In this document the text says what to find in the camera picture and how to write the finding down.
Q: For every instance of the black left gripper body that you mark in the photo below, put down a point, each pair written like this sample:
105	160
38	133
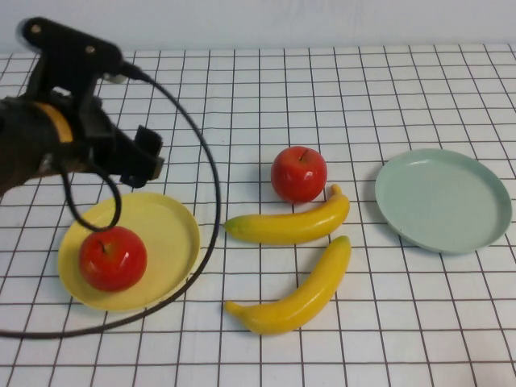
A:
101	141

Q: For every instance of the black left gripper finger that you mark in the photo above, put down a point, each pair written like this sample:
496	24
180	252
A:
148	141
141	173

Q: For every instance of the red apple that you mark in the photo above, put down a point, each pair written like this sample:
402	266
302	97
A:
113	262
298	175

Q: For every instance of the yellow banana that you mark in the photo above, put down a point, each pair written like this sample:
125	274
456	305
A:
298	306
286	227

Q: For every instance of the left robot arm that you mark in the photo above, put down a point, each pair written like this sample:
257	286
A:
24	149

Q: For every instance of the yellow round plate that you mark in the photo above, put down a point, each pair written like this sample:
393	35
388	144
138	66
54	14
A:
169	234

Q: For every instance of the pale green round plate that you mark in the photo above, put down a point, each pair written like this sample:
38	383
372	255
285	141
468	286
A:
439	201

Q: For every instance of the white grid tablecloth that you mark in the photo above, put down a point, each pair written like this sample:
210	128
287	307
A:
322	101

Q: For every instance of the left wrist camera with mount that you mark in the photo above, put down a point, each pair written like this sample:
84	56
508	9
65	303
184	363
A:
76	52

